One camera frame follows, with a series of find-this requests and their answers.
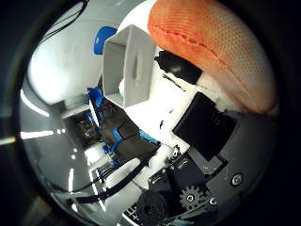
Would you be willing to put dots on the orange plush shrimp toy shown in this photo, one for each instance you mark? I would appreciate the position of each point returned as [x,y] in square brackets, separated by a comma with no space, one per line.
[216,47]

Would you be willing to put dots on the grey felt container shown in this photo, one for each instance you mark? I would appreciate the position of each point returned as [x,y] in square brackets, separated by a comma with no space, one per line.
[128,67]

